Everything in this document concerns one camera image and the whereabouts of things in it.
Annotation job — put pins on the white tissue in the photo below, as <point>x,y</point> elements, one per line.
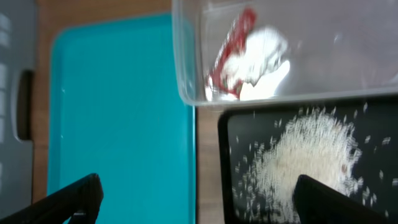
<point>257,71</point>

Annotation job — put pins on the teal plastic tray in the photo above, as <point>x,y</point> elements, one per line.
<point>115,111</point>

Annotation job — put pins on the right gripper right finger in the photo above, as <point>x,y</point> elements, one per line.
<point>316,202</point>

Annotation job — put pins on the grey plastic dish rack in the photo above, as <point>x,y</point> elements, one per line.
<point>18,33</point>

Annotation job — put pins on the clear plastic bin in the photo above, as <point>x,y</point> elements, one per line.
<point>334,49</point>

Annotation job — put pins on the red snack wrapper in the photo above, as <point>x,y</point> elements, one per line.
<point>234,43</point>

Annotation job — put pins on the black plastic tray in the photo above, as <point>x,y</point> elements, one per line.
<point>242,130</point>

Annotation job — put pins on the pile of rice grains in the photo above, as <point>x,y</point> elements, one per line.
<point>304,155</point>

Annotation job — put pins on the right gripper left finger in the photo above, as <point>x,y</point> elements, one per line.
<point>78,202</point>

